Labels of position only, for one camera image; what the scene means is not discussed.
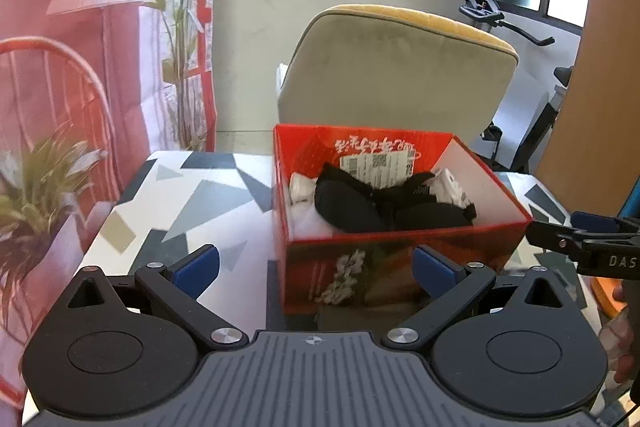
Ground white sock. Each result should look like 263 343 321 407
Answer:
427 168 473 209

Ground black socks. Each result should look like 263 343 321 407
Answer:
314 164 477 233

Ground white fluffy plush scarf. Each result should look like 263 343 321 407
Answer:
288 172 335 241

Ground person right hand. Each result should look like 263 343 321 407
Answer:
599 281 639 385

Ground orange plastic object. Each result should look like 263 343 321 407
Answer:
590 277 626 319

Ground red cardboard box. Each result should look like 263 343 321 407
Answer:
273 124 530 314

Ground exercise bike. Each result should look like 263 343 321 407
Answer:
459 0 573 173

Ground beige upholstered chair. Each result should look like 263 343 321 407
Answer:
277 4 518 144

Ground printed backdrop curtain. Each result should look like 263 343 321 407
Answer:
0 0 219 208

